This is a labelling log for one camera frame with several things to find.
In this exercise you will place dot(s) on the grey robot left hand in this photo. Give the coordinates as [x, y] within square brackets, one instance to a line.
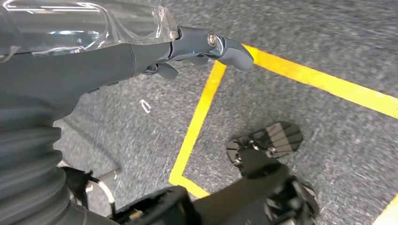
[77, 68]

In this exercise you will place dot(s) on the robot left arm ribbed sleeve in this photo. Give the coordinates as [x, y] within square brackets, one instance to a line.
[28, 170]

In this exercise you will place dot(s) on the yellow floor tape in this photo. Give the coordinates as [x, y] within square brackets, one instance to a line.
[388, 214]
[199, 118]

